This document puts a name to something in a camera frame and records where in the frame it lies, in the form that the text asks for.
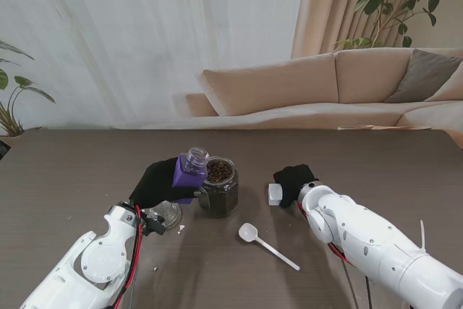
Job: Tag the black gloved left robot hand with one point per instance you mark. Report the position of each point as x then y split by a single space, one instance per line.
155 184

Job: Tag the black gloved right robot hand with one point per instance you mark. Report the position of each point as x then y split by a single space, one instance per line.
294 178

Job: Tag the white square jar lid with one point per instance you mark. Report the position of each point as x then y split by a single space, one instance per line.
275 195

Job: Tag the purple square coffee jar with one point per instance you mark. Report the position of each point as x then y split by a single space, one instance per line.
186 178

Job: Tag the clear glass jar lid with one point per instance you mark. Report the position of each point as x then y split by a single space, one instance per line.
170 213

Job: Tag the glass jar of coffee beans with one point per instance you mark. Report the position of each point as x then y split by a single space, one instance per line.
218 204

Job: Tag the white plastic spoon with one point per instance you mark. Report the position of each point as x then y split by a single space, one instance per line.
247 232

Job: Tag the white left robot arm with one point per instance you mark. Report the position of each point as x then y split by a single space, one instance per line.
87 262

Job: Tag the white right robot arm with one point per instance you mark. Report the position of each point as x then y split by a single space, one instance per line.
380 247

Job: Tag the white paper scrap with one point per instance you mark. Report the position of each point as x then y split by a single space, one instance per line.
181 228

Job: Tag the beige sofa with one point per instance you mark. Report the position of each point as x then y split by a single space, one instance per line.
289 81

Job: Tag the white sheer curtain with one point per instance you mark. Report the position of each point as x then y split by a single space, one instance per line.
144 34

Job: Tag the tan plant pot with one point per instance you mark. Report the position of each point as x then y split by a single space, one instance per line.
11 139

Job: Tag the dark flat screen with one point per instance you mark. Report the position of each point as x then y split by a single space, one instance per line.
3 148

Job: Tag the grey sofa cushion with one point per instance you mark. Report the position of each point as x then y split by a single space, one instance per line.
423 74

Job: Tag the broad leaf green plant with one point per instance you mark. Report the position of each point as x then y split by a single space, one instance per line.
24 81

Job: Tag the beige curtain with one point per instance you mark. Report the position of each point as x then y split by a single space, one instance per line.
325 5

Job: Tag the beige sofa cushion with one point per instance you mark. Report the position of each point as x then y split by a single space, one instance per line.
452 88

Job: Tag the tall leafy green plant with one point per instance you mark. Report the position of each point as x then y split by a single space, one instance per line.
374 1

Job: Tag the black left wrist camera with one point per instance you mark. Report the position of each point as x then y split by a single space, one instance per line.
155 225

